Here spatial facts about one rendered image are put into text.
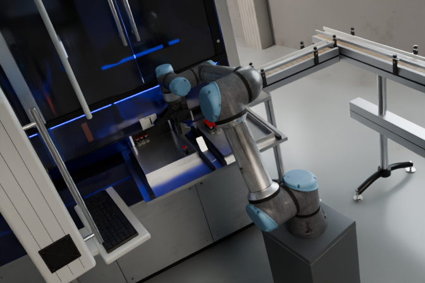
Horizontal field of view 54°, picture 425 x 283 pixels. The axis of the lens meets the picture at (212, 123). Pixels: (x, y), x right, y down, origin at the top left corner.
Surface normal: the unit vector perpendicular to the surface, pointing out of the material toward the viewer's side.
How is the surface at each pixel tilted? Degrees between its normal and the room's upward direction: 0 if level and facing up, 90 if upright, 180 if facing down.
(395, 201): 0
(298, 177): 7
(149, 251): 90
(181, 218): 90
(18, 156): 90
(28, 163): 90
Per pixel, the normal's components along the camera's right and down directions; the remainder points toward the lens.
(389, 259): -0.23, -0.84
